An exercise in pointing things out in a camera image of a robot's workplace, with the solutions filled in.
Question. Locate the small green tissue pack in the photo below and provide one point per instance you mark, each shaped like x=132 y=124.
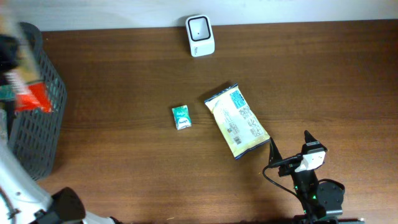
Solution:
x=182 y=117

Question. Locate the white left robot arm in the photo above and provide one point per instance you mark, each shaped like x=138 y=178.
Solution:
x=24 y=201

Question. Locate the dark grey plastic basket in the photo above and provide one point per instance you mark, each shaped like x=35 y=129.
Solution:
x=34 y=134

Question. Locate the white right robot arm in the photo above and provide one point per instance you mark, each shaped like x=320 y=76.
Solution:
x=321 y=199

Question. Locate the orange spaghetti packet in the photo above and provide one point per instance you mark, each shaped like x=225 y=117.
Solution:
x=19 y=67

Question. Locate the white barcode scanner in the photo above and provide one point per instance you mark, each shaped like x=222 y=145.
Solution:
x=200 y=35

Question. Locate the yellow white snack bag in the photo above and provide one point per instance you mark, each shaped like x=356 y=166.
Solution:
x=238 y=124

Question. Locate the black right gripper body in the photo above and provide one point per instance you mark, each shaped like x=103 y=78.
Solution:
x=303 y=180

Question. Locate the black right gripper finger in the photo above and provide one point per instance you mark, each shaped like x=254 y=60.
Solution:
x=275 y=157
x=308 y=137

